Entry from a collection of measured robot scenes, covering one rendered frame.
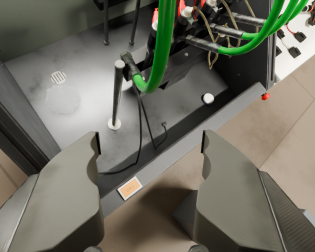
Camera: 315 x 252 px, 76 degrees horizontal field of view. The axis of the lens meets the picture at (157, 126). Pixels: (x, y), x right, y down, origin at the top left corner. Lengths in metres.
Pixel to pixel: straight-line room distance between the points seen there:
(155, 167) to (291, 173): 1.68
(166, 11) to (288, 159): 1.97
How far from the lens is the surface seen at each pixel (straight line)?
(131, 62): 0.36
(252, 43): 0.42
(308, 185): 2.20
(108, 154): 0.63
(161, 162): 0.52
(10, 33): 0.72
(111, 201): 0.50
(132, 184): 0.49
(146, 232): 1.51
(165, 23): 0.19
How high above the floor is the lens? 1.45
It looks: 69 degrees down
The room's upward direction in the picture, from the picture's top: 39 degrees clockwise
